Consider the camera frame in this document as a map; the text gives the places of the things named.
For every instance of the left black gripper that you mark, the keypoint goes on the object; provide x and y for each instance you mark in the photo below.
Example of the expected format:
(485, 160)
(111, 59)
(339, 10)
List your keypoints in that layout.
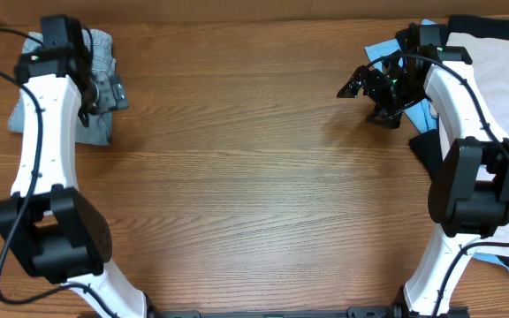
(105, 93)

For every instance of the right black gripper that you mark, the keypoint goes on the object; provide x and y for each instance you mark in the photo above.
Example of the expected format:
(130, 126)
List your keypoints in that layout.
(376, 81)

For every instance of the light blue denim shorts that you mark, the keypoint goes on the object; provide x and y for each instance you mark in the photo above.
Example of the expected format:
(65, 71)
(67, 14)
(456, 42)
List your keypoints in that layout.
(98, 132)

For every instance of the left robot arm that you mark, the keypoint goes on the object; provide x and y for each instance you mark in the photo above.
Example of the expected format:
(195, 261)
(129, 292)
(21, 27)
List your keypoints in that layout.
(51, 228)

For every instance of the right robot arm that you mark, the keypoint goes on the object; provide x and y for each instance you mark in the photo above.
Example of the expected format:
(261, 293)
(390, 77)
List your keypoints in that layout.
(469, 197)

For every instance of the light blue shirt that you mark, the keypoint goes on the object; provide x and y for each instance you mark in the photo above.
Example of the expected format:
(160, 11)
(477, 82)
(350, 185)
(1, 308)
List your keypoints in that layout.
(420, 115)

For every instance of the black garment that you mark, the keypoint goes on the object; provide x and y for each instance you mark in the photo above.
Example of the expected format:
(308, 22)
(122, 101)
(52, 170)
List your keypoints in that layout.
(487, 41)

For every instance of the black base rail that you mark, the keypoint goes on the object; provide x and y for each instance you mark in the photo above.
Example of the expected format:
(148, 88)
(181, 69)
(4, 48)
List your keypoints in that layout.
(276, 314)

